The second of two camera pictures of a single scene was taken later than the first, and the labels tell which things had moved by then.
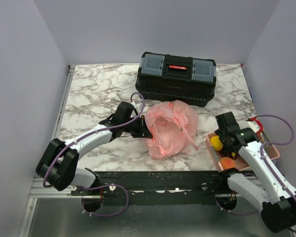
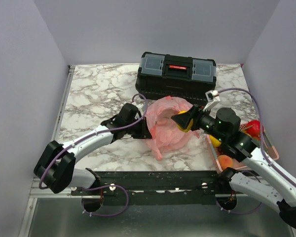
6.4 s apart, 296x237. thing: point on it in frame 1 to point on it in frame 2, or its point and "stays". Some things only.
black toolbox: [169, 77] stays
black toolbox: [158, 187] stays
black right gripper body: [220, 133] to [203, 121]
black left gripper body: [137, 128] stays
